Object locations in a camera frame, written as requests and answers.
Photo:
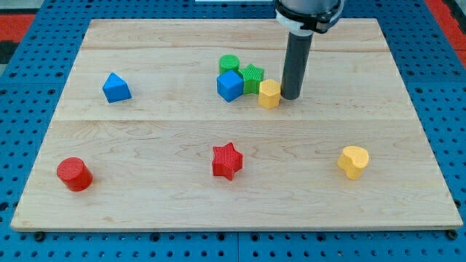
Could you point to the red star block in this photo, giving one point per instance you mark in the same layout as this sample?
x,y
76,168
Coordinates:
x,y
226,161

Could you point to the green star block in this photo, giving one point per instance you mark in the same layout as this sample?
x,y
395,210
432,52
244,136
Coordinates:
x,y
252,76

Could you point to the blue cube block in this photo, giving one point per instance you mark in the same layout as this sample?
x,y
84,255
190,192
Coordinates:
x,y
229,85

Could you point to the yellow hexagon block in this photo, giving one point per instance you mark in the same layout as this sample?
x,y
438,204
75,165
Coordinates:
x,y
269,94

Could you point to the light wooden board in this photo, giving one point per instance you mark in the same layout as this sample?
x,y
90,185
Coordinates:
x,y
151,155

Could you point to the green cylinder block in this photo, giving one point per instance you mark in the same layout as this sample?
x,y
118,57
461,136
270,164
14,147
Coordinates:
x,y
228,62

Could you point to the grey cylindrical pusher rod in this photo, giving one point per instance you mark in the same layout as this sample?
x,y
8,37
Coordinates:
x,y
296,57

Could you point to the yellow heart block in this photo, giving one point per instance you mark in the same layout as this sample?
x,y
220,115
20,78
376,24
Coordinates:
x,y
353,160

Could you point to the blue triangular prism block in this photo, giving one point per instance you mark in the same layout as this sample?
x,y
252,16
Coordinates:
x,y
116,89

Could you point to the red cylinder block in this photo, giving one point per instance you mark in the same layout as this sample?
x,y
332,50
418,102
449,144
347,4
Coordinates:
x,y
73,172

